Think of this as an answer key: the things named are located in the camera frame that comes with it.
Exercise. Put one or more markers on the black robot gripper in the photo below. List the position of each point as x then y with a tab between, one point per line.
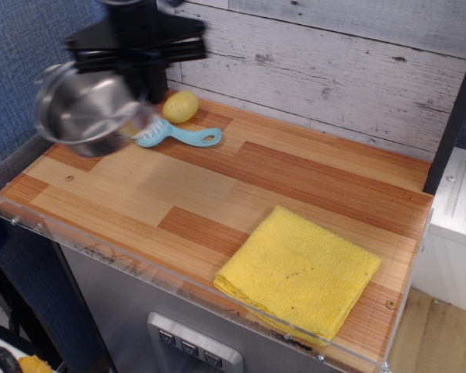
136	34

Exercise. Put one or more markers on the folded yellow cloth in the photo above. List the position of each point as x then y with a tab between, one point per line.
298	276

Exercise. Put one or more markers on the white ribbed appliance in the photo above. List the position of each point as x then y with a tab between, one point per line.
440	269

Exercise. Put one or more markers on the right dark vertical post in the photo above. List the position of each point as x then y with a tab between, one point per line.
447	142

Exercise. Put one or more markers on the stainless steel cabinet front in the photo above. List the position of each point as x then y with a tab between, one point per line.
120	299

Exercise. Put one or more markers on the small stainless steel pan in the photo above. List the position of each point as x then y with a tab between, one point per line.
92	113

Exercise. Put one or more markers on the clear acrylic edge guard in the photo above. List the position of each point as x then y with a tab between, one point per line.
188	227

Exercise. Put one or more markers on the light blue scrub brush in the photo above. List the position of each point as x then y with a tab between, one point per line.
158	129

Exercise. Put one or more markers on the yellow black object bottom left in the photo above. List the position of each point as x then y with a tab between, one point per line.
10	363

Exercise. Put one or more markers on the yellow plastic potato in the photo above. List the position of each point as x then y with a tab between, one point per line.
180	107

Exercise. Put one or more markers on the silver button control panel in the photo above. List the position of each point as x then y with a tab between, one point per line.
166	332

